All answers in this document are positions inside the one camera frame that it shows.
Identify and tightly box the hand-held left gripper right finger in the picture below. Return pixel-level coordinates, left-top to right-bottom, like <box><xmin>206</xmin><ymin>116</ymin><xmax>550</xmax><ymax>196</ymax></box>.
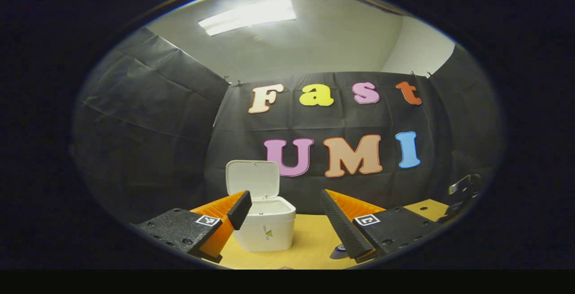
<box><xmin>320</xmin><ymin>189</ymin><xmax>443</xmax><ymax>264</ymax></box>

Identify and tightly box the blue pop can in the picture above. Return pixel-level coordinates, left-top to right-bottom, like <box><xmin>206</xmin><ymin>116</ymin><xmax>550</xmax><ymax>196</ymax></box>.
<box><xmin>329</xmin><ymin>243</ymin><xmax>349</xmax><ymax>260</ymax></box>

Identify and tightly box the white desktop garbage bin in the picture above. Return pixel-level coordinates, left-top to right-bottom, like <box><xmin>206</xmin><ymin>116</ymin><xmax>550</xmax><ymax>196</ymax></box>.
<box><xmin>226</xmin><ymin>160</ymin><xmax>297</xmax><ymax>253</ymax></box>

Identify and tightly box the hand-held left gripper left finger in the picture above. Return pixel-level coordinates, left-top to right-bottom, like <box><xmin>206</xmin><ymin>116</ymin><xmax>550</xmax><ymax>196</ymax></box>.
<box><xmin>134</xmin><ymin>190</ymin><xmax>253</xmax><ymax>264</ymax></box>

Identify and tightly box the wooden desktop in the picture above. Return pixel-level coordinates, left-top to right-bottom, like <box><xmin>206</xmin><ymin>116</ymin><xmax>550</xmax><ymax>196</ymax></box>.
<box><xmin>202</xmin><ymin>198</ymin><xmax>450</xmax><ymax>270</ymax></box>

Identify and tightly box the ceiling light panel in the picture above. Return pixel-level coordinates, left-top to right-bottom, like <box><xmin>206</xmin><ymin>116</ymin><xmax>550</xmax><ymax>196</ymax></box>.
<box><xmin>198</xmin><ymin>0</ymin><xmax>297</xmax><ymax>37</ymax></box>

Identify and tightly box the black backdrop cloth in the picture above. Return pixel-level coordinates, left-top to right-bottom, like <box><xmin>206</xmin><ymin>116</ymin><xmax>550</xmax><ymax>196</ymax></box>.
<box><xmin>72</xmin><ymin>27</ymin><xmax>506</xmax><ymax>225</ymax></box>

